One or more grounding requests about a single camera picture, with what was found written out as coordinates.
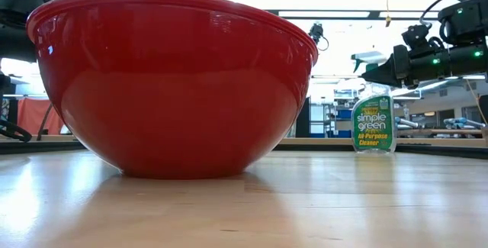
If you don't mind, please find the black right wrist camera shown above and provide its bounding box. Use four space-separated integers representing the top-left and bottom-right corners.
401 24 434 50

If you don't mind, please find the yellow hanging cable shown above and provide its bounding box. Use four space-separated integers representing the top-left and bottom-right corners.
384 0 393 28

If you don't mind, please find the black coiled cable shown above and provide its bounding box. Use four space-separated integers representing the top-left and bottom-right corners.
0 120 34 143

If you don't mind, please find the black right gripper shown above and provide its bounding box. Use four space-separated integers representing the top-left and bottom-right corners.
361 43 453 90

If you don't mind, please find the orange hanging cloth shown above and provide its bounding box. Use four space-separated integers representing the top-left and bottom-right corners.
17 98 66 136

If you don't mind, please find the green cleaner spray bottle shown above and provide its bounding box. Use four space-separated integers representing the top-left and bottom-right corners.
350 51 398 154

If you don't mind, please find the background storage shelf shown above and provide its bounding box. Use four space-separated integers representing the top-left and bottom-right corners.
310 87 355 139

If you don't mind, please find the large red bowl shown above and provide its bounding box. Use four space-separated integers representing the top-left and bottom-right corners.
25 0 319 180

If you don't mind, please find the black hanging camera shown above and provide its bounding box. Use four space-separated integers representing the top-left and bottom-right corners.
308 22 330 53

